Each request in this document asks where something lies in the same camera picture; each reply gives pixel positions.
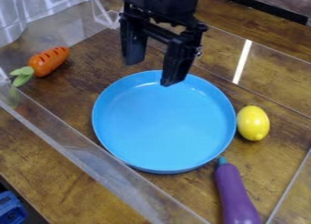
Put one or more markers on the white mesh curtain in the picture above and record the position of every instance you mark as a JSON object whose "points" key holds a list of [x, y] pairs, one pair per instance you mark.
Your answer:
{"points": [[19, 12]]}

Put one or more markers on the blue box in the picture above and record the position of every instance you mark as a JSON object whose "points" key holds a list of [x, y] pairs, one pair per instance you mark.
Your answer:
{"points": [[12, 211]]}

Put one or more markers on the orange toy carrot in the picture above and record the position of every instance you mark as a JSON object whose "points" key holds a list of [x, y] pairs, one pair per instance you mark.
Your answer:
{"points": [[41, 65]]}

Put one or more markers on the purple toy eggplant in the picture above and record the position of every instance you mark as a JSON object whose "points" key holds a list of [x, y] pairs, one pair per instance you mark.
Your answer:
{"points": [[238, 209]]}

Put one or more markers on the clear acrylic front wall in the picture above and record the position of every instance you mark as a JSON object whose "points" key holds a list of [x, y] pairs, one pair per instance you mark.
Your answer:
{"points": [[153, 204]]}

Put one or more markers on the blue round plate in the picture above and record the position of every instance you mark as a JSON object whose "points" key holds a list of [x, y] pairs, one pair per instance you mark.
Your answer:
{"points": [[163, 130]]}

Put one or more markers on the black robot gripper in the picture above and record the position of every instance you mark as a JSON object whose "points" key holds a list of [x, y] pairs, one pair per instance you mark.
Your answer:
{"points": [[168, 21]]}

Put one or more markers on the yellow toy lemon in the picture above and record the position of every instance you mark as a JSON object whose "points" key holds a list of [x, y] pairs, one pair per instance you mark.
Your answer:
{"points": [[252, 123]]}

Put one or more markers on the clear acrylic corner bracket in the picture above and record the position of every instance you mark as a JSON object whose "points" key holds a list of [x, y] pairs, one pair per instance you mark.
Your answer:
{"points": [[103, 16]]}

